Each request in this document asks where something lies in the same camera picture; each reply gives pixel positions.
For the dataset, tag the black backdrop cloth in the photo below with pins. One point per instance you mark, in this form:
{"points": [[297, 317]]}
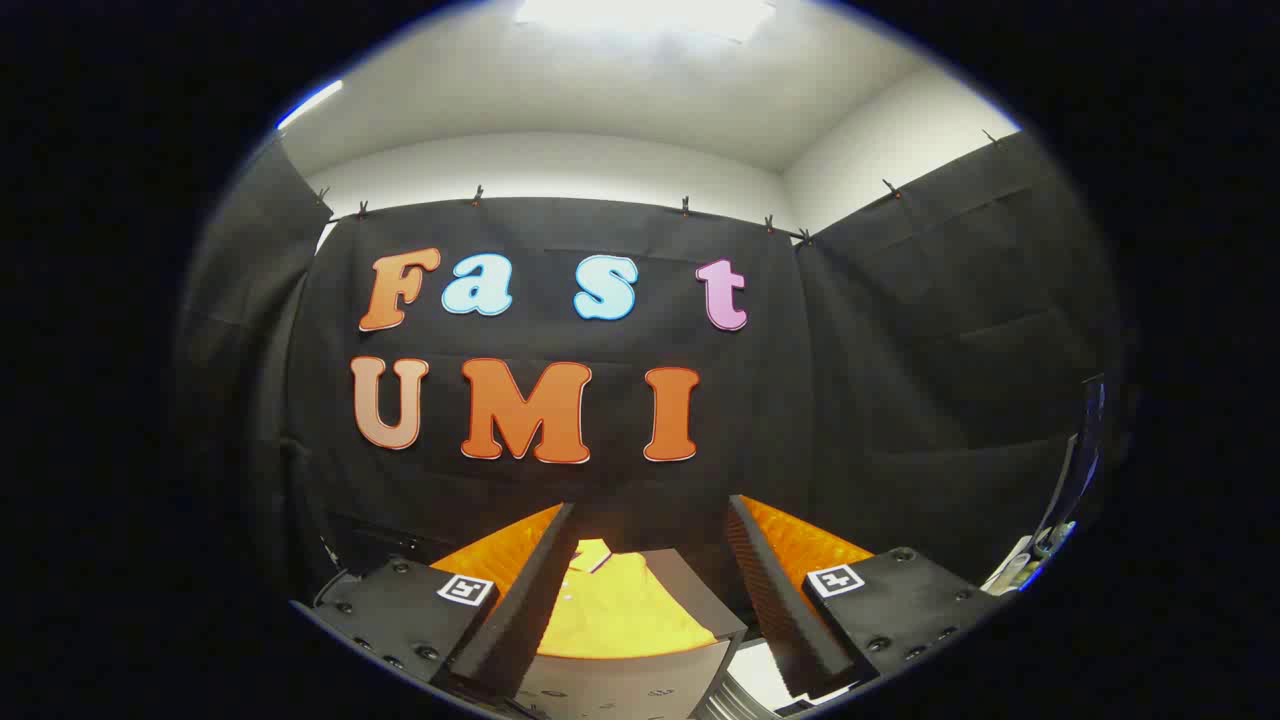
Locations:
{"points": [[880, 400]]}

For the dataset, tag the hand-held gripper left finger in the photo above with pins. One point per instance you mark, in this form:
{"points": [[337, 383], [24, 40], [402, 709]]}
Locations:
{"points": [[530, 600]]}

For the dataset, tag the white and blue object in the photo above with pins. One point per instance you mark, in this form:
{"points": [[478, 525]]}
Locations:
{"points": [[1015, 568]]}

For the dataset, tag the yellow polo shirt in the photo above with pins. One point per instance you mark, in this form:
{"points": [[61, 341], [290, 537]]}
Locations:
{"points": [[620, 610]]}

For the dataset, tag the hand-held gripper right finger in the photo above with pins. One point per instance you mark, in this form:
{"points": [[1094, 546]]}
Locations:
{"points": [[775, 610]]}

